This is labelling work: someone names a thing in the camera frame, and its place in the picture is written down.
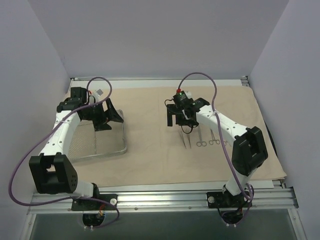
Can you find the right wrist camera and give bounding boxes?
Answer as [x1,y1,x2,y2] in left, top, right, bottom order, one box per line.
[173,90,193,108]

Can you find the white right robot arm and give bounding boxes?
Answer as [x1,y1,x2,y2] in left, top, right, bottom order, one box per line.
[165,96,269,207]

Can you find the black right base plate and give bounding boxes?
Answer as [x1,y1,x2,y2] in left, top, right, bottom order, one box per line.
[206,191,252,209]

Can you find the beige cloth wrap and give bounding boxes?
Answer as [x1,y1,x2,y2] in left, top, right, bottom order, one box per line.
[38,86,288,191]

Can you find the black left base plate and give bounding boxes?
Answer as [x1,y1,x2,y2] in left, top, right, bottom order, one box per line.
[71,193,118,211]

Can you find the steel forceps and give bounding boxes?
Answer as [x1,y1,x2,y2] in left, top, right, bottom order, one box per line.
[185,133,192,149]

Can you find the aluminium front rail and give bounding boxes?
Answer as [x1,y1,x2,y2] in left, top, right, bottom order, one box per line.
[26,187,299,215]

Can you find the wire mesh instrument tray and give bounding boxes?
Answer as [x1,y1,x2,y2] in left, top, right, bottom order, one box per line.
[68,120,128,163]

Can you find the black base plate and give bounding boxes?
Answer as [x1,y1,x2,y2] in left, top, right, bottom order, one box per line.
[206,191,252,209]
[71,193,118,211]

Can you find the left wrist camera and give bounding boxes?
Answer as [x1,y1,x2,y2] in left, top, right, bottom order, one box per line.
[91,89,104,101]

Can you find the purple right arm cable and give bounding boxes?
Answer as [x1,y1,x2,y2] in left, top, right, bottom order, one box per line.
[176,72,255,226]

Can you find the aluminium table edge rail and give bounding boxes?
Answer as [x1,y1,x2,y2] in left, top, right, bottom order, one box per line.
[240,76,250,87]

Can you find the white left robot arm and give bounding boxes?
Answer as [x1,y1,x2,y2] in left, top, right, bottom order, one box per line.
[29,87,124,210]

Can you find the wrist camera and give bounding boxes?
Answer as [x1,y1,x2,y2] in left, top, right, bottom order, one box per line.
[173,90,193,108]
[91,89,104,101]

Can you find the curved steel tweezers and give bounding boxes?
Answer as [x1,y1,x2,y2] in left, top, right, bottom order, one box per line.
[178,129,187,149]

